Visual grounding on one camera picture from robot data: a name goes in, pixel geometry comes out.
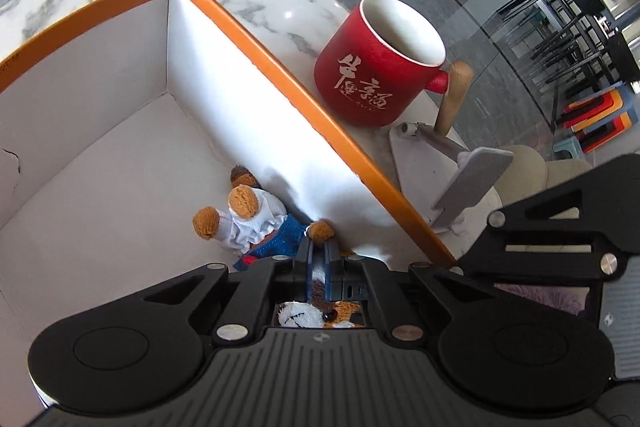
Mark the brown plush bear toy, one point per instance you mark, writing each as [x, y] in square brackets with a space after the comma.
[250, 222]

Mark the beige cushioned seat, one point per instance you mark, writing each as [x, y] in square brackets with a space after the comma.
[545, 177]

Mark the grey phone stand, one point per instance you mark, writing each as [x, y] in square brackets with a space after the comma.
[450, 172]

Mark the purple fuzzy cloth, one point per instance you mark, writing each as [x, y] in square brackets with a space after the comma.
[540, 298]

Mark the stack of coloured stools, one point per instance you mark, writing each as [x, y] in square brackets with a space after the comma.
[600, 112]

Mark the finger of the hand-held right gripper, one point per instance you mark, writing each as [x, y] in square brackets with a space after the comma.
[545, 227]

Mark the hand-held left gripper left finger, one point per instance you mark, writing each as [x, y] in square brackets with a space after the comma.
[306, 269]

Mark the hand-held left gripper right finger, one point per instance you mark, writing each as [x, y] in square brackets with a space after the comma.
[331, 269]

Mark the black chairs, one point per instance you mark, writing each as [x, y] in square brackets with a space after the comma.
[575, 17]

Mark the orange cardboard box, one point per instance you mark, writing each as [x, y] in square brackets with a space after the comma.
[125, 132]

